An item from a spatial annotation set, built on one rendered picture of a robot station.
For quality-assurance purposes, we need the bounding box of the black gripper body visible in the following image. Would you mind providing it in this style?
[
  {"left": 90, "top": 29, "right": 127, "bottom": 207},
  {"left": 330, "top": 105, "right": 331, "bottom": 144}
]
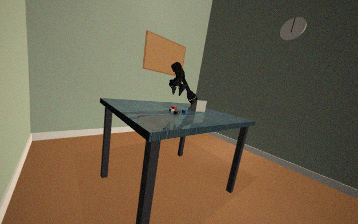
[{"left": 169, "top": 77, "right": 187, "bottom": 89}]

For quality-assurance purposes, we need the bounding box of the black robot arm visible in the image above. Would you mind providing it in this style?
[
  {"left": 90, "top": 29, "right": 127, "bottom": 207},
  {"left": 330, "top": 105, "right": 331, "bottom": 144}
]
[{"left": 170, "top": 62, "right": 198, "bottom": 105}]

